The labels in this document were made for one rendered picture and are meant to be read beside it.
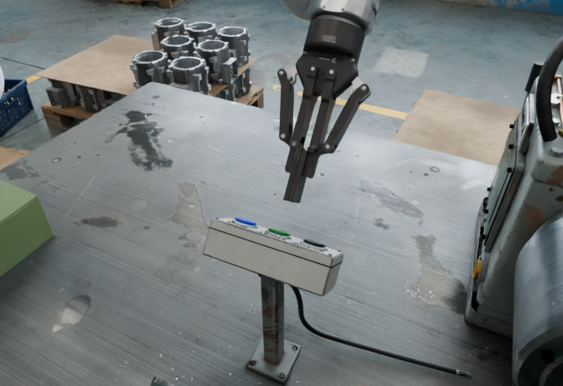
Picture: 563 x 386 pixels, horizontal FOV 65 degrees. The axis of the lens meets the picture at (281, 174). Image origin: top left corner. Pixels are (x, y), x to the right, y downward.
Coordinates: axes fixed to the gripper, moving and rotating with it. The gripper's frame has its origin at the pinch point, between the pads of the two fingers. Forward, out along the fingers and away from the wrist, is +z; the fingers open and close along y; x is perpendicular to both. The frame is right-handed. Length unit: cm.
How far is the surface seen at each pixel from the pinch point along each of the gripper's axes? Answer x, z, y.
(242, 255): -3.7, 11.7, -3.3
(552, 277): -0.3, 3.6, 31.1
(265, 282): 1.3, 15.2, -1.0
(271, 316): 5.7, 20.6, -0.1
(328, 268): -3.6, 9.7, 7.7
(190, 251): 26.4, 20.8, -26.4
